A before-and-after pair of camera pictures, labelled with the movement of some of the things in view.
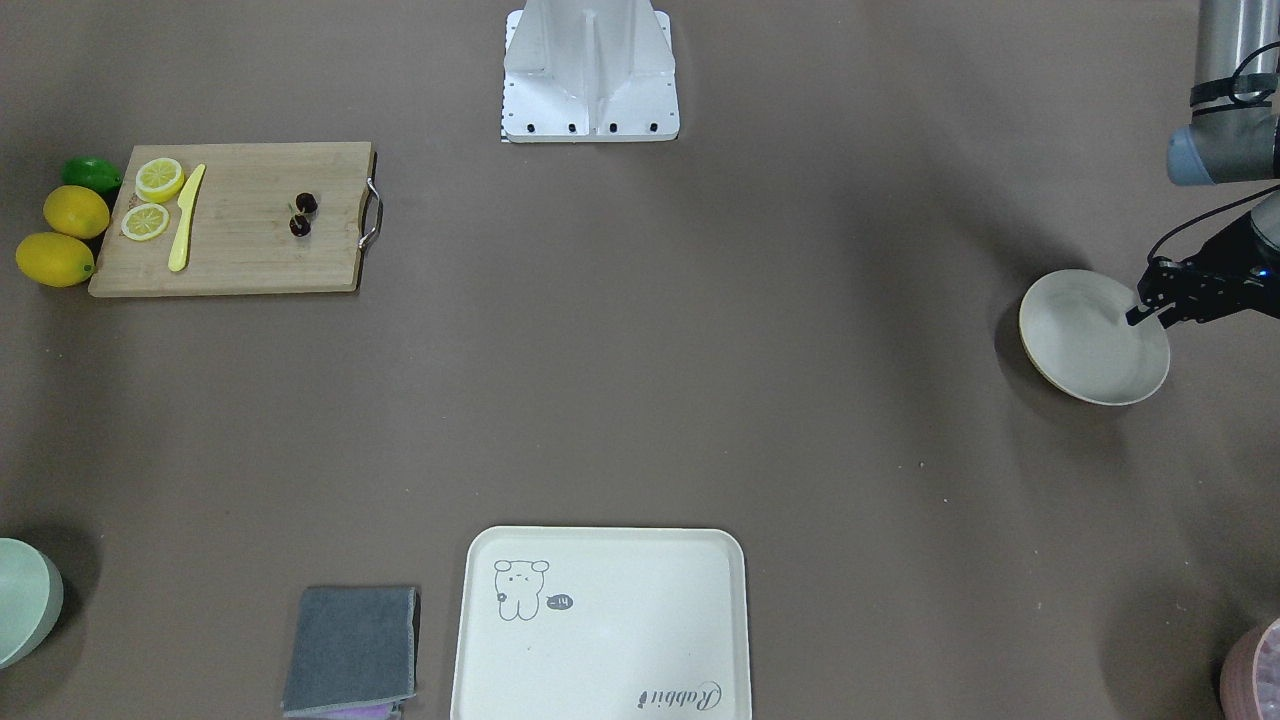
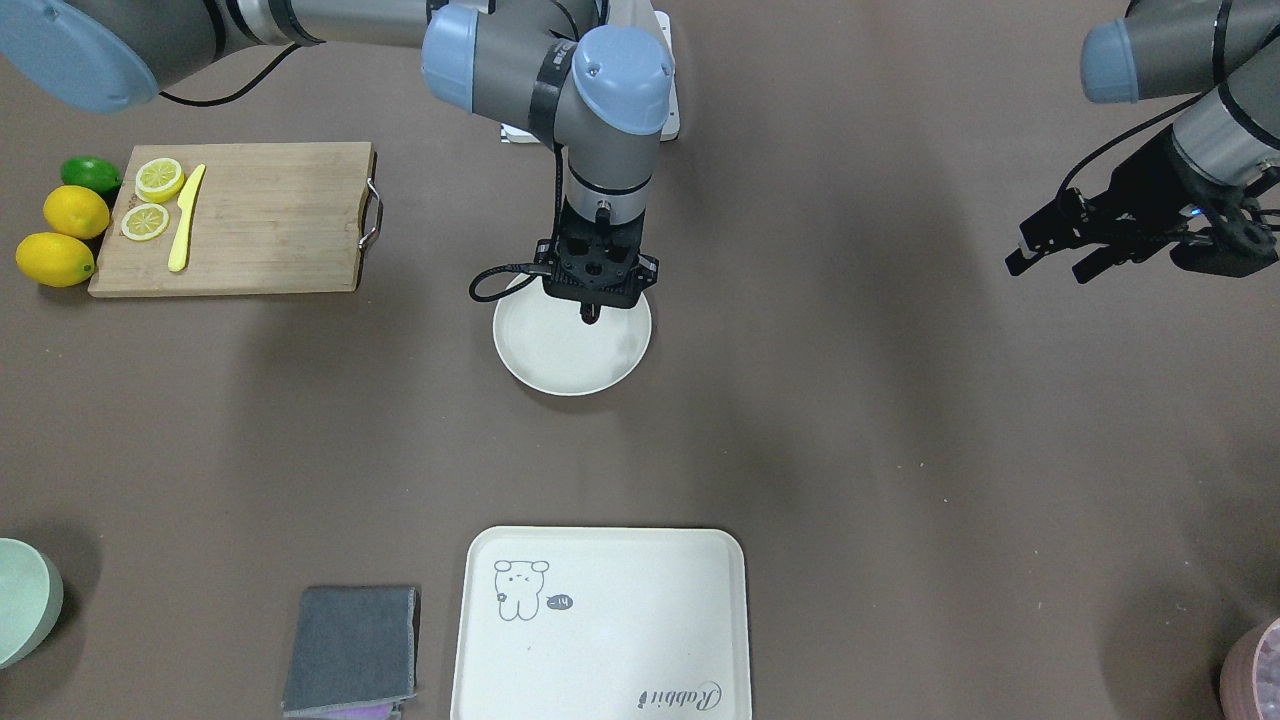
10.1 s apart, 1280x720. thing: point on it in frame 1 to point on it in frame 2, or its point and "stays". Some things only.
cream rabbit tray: [604, 623] stays
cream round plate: [1074, 332] to [545, 343]
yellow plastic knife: [178, 259] stays
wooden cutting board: [238, 238] stays
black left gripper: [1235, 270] to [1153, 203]
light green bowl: [31, 600] stays
